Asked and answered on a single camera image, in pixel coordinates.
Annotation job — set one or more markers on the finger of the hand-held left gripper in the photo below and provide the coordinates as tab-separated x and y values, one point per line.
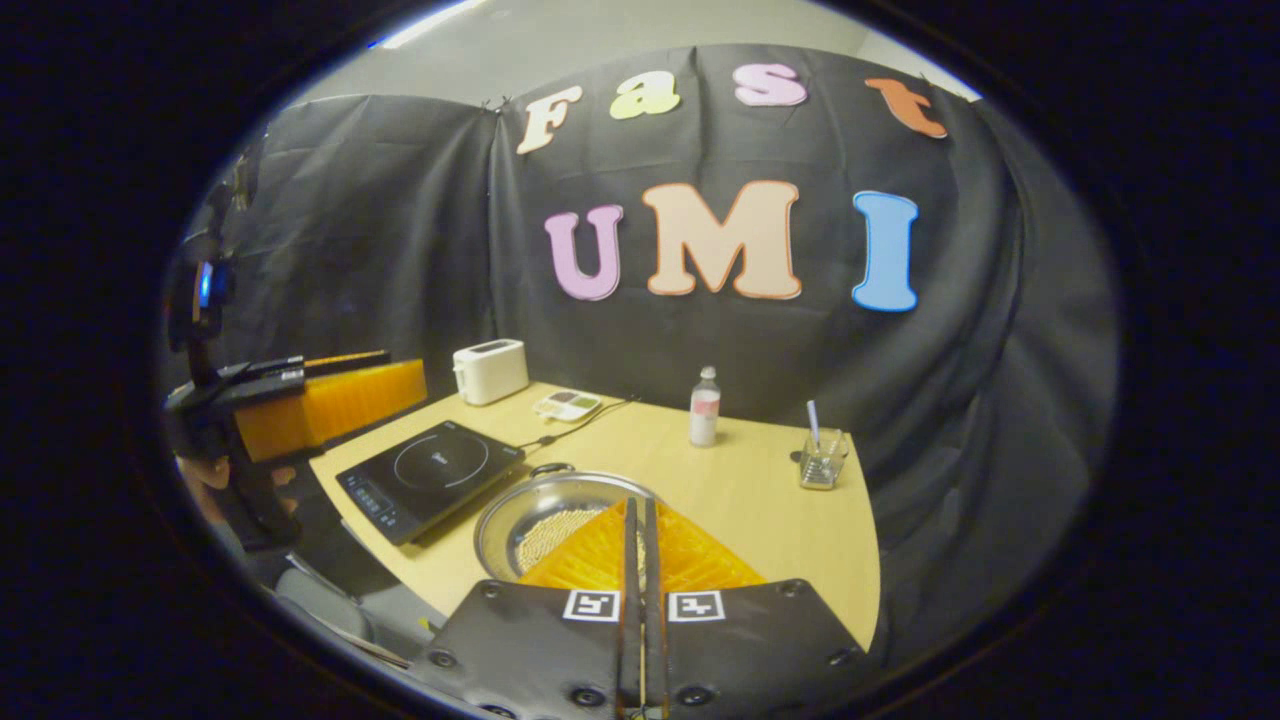
340	359
340	405

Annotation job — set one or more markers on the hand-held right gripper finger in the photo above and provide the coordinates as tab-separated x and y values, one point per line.
630	600
652	600

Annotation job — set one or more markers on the black induction cooktop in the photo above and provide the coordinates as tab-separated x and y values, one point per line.
430	470

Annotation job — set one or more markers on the stainless steel pot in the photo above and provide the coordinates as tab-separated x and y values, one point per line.
540	495

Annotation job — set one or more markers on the pile of yellow soybeans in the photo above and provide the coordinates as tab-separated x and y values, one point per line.
555	535

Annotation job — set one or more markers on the white toaster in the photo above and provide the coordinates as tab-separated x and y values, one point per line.
490	372

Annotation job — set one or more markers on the clear bottle with pink label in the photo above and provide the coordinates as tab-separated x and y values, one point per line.
704	415

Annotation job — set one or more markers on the grey chair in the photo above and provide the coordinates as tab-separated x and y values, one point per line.
320	605

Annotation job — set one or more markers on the white divided bean dish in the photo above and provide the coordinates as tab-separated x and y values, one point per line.
567	405

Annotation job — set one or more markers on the clear glass holder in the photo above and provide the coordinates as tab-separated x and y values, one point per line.
822	465

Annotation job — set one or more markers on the striped drinking straw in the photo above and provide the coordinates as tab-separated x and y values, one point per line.
813	420

